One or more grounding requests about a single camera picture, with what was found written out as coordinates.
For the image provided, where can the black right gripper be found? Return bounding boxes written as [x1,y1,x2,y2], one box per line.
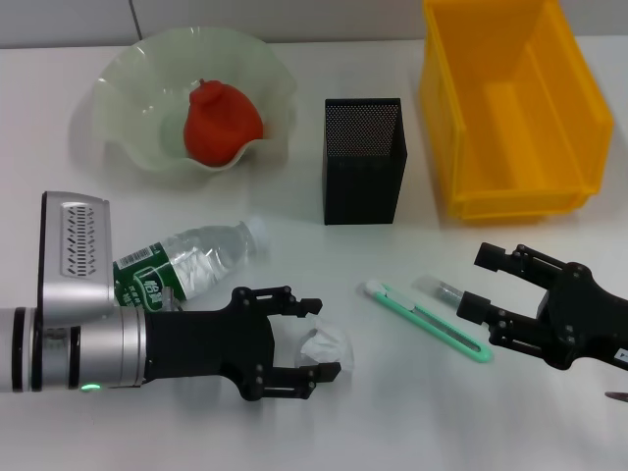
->
[456,242,628,371]

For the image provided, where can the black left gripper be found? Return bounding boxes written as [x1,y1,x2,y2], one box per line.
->
[144,285,342,404]

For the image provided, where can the white paper ball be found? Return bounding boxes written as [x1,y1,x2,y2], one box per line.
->
[298,316,355,374]

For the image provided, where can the clear water bottle green label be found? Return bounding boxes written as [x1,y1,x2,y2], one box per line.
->
[111,218,270,315]

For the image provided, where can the orange knitted toy fruit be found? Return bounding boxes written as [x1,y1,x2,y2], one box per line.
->
[183,78,265,168]

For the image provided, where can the grey pen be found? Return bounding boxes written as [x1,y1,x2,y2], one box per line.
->
[411,276,465,308]

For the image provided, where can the mint green utility knife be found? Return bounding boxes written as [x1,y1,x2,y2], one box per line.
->
[363,280,494,365]

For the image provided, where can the black mesh pen holder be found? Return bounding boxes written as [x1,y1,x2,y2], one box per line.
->
[322,97,409,227]

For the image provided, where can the wavy green glass fruit plate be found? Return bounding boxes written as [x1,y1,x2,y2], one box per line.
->
[90,26,299,193]

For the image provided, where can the yellow plastic storage bin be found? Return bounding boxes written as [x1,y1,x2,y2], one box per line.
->
[417,0,615,226]

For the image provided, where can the left wrist cable with plug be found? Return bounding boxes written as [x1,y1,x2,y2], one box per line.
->
[164,287,187,313]

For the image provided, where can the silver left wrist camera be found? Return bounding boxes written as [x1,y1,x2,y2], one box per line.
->
[36,190,117,328]

